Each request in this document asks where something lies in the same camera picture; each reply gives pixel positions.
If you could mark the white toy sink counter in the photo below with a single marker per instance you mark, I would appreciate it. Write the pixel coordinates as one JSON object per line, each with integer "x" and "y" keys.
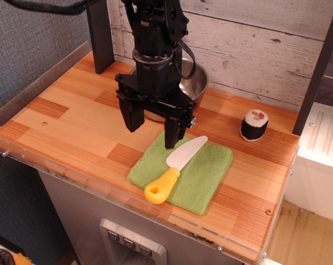
{"x": 310, "y": 184}

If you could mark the dark grey right post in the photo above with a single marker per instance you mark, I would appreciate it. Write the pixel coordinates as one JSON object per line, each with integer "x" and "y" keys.
{"x": 315, "y": 81}

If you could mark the stainless steel bowl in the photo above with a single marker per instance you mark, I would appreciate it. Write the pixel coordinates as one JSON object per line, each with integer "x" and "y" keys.
{"x": 193, "y": 87}

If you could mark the yellow plush object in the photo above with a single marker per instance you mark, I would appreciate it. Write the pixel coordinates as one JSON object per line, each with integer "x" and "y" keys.
{"x": 20, "y": 259}

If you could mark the green cloth towel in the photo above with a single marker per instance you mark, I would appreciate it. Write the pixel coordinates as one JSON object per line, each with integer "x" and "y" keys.
{"x": 198, "y": 181}

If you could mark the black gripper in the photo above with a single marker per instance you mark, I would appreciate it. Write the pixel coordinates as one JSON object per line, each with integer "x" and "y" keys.
{"x": 155, "y": 88}

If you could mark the plush sushi roll toy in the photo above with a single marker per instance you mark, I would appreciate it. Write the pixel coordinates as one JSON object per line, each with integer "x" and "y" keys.
{"x": 254, "y": 125}

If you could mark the silver toy dispenser panel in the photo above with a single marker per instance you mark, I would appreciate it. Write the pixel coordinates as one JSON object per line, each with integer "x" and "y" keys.
{"x": 125, "y": 246}

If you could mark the yellow handled white toy knife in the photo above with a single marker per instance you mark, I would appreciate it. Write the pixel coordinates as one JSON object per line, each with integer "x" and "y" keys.
{"x": 159, "y": 190}

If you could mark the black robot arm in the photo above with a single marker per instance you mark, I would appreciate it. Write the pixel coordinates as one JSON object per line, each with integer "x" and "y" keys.
{"x": 158, "y": 28}

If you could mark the clear acrylic edge guard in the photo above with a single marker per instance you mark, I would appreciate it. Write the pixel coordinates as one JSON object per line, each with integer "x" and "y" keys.
{"x": 238, "y": 219}

